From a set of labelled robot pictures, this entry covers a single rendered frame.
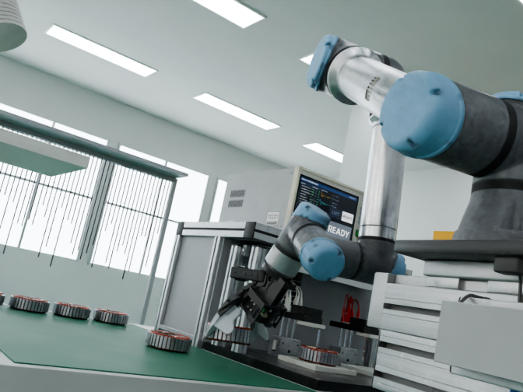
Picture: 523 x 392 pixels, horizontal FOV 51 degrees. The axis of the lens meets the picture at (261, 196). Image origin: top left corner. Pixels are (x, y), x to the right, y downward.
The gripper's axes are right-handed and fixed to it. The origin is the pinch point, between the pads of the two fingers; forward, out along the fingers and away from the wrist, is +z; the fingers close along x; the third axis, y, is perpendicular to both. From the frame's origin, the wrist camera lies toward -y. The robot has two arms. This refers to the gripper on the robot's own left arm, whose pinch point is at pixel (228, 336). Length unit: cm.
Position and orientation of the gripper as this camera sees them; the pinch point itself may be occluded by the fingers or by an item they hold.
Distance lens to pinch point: 127.2
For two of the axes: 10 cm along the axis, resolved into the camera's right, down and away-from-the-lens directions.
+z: -5.1, 8.4, 2.0
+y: 5.0, 4.7, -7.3
